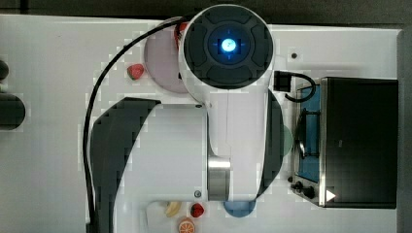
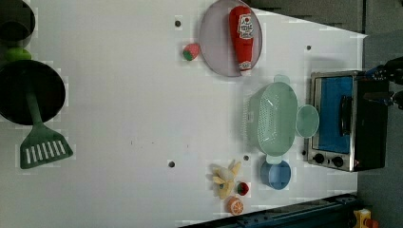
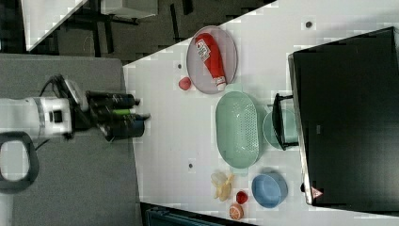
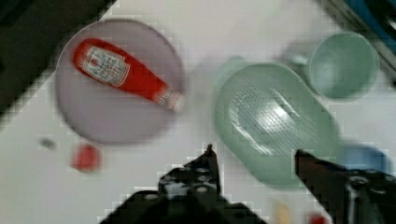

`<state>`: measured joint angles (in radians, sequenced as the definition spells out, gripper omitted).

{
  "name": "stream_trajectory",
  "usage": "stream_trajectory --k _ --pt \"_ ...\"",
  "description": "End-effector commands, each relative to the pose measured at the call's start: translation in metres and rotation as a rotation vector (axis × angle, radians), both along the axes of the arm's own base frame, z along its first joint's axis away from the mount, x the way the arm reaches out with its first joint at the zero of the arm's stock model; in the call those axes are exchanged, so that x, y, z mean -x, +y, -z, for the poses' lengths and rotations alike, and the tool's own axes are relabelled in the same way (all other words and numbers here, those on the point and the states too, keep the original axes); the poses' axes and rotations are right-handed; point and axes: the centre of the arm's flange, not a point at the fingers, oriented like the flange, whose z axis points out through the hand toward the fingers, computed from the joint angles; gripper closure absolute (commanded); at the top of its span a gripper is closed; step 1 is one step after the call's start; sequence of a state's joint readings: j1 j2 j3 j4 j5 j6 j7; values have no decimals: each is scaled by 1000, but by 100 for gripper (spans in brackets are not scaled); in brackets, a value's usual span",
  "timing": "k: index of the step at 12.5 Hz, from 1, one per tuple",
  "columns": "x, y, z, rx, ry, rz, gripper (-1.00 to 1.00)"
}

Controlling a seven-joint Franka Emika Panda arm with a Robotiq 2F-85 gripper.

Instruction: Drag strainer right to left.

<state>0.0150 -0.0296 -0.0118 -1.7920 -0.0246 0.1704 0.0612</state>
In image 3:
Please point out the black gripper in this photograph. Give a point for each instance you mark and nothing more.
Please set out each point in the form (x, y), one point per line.
(110, 112)

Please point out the mint green bowl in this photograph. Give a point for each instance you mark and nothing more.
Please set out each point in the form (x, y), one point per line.
(289, 127)

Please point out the small red strawberry toy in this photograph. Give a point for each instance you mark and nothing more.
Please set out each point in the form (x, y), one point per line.
(241, 197)

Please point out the black toaster oven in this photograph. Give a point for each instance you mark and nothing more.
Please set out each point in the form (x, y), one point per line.
(345, 95)

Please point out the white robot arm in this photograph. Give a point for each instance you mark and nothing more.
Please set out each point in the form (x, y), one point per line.
(70, 110)

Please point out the red ketchup bottle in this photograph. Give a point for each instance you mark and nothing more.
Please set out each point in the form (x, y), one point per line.
(209, 53)

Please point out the grey robot base mat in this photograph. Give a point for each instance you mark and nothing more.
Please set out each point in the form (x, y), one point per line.
(86, 181)

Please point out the blue bowl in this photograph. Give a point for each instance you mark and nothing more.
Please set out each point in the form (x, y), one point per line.
(269, 190)

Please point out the orange slice toy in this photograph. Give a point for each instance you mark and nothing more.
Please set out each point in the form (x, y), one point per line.
(236, 211)

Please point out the grey round plate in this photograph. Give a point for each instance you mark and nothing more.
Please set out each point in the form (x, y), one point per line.
(196, 69)

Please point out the mint green oval strainer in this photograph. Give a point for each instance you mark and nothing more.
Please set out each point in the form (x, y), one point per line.
(238, 123)

